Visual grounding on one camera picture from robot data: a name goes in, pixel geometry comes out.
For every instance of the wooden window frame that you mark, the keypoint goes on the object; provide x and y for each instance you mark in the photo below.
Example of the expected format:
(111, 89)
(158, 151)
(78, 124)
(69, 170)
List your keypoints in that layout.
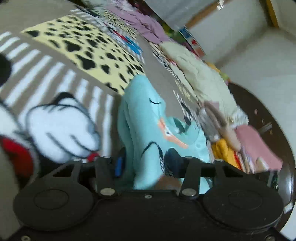
(236, 9)

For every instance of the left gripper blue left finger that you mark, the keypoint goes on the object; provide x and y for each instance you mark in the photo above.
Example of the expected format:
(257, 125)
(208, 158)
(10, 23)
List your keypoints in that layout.
(118, 168)

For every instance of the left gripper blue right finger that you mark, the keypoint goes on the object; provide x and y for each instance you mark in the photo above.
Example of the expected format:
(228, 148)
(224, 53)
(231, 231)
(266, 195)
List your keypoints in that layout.
(174, 164)

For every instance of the grey star curtain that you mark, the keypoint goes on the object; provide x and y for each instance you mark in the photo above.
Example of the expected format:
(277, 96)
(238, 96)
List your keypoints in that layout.
(176, 13)

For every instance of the cream puffer quilt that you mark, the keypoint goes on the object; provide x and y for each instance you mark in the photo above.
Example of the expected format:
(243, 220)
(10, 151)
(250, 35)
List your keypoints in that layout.
(206, 82)

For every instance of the pink pillow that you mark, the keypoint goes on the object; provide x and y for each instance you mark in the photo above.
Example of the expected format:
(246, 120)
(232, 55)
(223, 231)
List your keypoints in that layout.
(255, 147)

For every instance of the yellow plush toy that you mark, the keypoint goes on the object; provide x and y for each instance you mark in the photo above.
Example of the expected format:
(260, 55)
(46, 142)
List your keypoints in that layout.
(224, 76)

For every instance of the colourful foam play mat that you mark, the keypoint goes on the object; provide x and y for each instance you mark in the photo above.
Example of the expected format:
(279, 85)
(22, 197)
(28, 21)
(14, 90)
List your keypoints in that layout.
(185, 38)

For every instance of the folded mustard yellow garment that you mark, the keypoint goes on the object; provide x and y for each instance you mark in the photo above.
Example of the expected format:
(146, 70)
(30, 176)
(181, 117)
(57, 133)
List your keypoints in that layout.
(221, 150)

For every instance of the teal lion print garment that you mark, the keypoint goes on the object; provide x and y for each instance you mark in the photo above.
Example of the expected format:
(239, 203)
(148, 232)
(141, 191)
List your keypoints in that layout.
(147, 134)

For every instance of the folded beige pink garment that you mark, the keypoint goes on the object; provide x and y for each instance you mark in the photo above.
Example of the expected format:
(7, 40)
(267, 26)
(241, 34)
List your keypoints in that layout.
(216, 126)

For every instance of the dark wooden headboard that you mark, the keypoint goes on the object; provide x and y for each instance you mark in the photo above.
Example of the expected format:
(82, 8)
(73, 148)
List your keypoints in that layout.
(263, 121)

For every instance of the Mickey Mouse print blanket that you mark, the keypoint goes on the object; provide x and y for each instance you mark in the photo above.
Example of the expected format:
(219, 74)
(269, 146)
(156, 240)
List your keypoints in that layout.
(62, 78)

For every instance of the purple floral duvet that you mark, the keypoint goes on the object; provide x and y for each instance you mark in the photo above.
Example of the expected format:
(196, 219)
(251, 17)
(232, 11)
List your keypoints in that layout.
(148, 27)

